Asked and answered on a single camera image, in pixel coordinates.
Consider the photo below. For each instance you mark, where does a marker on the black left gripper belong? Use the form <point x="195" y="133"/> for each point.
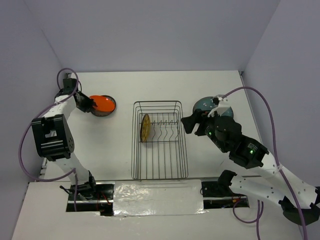
<point x="90" y="102"/>

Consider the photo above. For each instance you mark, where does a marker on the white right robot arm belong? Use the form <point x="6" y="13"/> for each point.
<point x="297" y="199"/>

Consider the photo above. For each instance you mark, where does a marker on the yellow patterned plate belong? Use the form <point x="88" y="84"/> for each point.
<point x="145" y="128"/>

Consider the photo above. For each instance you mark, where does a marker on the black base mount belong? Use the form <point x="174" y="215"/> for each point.
<point x="100" y="202"/>
<point x="216" y="198"/>

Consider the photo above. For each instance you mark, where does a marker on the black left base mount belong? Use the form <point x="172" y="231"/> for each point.
<point x="100" y="202"/>

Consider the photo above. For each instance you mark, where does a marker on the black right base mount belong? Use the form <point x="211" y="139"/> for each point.
<point x="216" y="198"/>

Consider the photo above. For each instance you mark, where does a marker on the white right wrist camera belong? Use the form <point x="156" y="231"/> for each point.
<point x="221" y="107"/>

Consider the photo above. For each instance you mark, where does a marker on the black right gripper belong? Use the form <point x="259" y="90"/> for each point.
<point x="199" y="116"/>

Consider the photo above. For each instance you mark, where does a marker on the grey wire dish rack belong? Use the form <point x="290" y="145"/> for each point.
<point x="164" y="155"/>

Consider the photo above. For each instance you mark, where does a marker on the grey plate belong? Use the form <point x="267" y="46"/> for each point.
<point x="207" y="104"/>

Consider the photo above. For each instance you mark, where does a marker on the dark speckled plate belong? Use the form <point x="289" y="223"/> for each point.
<point x="105" y="113"/>

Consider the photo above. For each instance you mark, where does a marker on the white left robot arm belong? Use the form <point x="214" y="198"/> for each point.
<point x="54" y="140"/>

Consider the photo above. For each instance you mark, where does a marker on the silver foil tape sheet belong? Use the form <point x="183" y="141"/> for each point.
<point x="157" y="198"/>

